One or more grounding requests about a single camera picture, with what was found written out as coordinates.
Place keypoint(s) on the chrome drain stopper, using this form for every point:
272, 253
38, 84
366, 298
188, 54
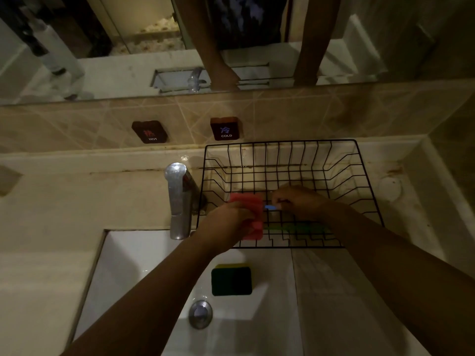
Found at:
200, 314

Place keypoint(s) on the person's left forearm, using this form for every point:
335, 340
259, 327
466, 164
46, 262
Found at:
148, 300

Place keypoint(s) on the person's left hand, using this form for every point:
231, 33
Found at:
219, 229

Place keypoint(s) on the white sink basin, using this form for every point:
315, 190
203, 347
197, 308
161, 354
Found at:
126, 278

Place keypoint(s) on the wall mirror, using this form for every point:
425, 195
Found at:
122, 70

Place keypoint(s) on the person's right forearm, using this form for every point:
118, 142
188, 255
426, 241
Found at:
400, 281

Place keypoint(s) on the green and yellow sponge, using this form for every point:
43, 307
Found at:
232, 281

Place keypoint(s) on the chrome faucet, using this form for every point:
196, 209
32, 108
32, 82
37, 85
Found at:
178, 196

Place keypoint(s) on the person's right fingers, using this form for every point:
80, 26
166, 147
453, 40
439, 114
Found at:
284, 200

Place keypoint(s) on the dark hot water label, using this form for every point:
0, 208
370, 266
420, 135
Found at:
150, 132

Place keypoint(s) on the person's right hand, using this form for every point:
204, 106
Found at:
304, 203

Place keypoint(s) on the small blue plastic piece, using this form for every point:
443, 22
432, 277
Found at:
270, 207

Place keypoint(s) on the person's left fingers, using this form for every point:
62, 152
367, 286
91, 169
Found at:
243, 215

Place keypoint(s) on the dark cold water label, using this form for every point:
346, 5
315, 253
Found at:
226, 128

